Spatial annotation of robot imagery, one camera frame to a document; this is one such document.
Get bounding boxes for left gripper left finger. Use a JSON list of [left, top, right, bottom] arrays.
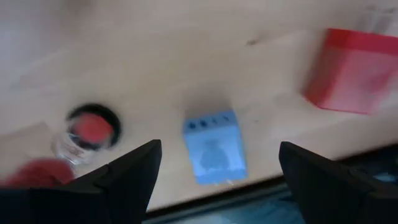
[[0, 139, 164, 224]]

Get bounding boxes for lavender blue charger block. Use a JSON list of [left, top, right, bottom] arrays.
[[182, 108, 249, 187]]

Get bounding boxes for red charger block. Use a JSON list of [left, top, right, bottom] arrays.
[[302, 27, 398, 115]]

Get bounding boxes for red sand hourglass black caps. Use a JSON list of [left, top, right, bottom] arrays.
[[0, 103, 123, 189]]

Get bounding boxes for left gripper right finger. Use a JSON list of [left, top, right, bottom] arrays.
[[278, 141, 398, 224]]

